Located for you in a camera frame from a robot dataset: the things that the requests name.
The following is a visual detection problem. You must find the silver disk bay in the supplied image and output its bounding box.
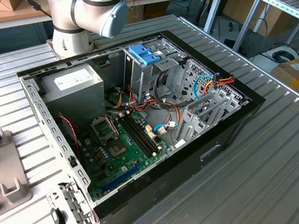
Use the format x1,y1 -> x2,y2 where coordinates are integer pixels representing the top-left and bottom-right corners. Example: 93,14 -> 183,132
165,52 -> 255,149

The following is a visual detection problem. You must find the white board power connector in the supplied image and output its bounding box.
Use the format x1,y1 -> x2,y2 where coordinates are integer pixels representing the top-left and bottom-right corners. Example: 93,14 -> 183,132
144,123 -> 158,142

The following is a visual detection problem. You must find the black RAM slot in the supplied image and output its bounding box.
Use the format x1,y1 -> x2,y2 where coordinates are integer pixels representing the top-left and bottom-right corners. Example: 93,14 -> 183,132
118,113 -> 152,161
126,110 -> 159,156

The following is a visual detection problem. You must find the silver drive cage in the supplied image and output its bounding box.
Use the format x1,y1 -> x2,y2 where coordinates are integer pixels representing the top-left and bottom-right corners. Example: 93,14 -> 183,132
120,39 -> 192,104

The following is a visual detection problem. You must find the green motherboard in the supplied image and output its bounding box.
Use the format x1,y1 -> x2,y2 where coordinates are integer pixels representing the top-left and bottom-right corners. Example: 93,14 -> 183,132
76,106 -> 177,204

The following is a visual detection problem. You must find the silver socket cover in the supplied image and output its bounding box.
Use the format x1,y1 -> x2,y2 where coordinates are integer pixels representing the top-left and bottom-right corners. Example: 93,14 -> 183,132
89,114 -> 121,148

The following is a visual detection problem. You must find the blue plastic drive latch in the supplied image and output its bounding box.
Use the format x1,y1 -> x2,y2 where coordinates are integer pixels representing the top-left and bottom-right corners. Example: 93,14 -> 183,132
128,42 -> 162,68

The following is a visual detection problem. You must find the blue expansion slot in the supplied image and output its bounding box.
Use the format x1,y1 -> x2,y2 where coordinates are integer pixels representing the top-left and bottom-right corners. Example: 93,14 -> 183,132
99,163 -> 144,193

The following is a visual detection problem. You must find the black PC case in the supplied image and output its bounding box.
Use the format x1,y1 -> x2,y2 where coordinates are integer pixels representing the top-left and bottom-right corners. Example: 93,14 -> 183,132
14,20 -> 281,224

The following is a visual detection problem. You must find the silver power supply unit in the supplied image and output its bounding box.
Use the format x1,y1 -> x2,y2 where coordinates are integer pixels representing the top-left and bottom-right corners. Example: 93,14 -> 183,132
37,62 -> 109,130

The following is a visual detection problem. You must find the black case fan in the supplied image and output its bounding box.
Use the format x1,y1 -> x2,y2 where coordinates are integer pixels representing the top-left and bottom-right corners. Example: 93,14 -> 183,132
57,112 -> 84,165

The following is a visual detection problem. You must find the silver hinged card retainer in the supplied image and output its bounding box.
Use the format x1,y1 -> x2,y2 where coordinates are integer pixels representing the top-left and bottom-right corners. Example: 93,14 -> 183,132
44,179 -> 96,224

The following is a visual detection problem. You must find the large brown cardboard box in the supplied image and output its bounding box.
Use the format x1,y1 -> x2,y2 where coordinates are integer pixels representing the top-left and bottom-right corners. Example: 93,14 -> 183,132
220,0 -> 291,42

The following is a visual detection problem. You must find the cardboard box with labels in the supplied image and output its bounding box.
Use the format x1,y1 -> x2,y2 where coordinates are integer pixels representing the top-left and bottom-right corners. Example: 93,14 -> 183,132
268,58 -> 299,109

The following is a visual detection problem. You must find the grey parts rack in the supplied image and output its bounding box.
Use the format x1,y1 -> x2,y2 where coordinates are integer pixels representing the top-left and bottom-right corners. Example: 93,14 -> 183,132
0,125 -> 35,220

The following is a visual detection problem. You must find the metal slat shelf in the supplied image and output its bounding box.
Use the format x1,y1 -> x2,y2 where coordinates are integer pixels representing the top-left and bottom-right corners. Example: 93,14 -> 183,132
227,0 -> 299,54

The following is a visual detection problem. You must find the short blue wire white plug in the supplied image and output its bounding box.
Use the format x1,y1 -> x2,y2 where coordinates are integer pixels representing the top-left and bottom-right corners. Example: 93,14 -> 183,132
151,121 -> 181,137

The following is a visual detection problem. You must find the red orange wire bundle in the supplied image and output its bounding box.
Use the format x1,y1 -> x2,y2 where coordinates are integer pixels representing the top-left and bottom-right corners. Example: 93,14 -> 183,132
127,79 -> 180,125

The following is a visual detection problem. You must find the yellow black wire bundle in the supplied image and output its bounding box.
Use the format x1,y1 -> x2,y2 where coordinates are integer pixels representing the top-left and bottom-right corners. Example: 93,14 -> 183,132
109,90 -> 127,110

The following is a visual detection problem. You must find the long blue wire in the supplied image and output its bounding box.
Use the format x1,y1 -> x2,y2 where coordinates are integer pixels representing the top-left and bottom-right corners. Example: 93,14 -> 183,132
190,73 -> 216,102

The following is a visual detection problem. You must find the red black fan wire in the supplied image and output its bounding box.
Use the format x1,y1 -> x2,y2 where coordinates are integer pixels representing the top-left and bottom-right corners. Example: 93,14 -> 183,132
57,112 -> 82,159

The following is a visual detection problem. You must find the orange red disk wire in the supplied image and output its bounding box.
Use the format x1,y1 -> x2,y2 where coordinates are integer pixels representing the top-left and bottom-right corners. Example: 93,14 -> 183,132
201,73 -> 237,96

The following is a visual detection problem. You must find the black coiled cable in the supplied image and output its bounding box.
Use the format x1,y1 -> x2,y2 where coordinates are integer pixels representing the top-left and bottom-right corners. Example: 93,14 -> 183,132
271,47 -> 299,65

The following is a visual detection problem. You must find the black cable with plug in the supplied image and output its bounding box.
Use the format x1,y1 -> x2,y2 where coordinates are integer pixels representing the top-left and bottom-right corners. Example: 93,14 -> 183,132
23,0 -> 52,22

